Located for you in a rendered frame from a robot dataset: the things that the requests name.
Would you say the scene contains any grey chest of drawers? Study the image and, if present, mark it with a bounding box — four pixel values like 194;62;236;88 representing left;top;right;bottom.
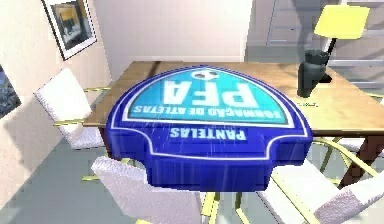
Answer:
265;0;384;89

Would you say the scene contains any dark blue wall picture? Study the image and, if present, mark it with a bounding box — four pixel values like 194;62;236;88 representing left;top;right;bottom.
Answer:
0;64;22;119

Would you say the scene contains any white framed wall picture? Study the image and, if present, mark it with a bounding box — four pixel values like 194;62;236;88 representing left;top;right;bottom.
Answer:
40;0;98;61

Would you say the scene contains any white chair with yellow frame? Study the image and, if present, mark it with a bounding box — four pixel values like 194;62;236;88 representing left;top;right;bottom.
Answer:
81;155;221;224
34;67;113;150
233;136;384;224

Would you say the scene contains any dark grey vase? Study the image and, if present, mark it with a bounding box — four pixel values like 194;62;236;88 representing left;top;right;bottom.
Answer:
296;49;330;99

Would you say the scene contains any blue shield-shaped cloth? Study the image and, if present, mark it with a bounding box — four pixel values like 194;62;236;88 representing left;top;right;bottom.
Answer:
105;65;314;193

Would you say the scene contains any brown wooden table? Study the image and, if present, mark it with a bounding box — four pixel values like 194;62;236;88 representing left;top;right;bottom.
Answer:
83;60;384;188

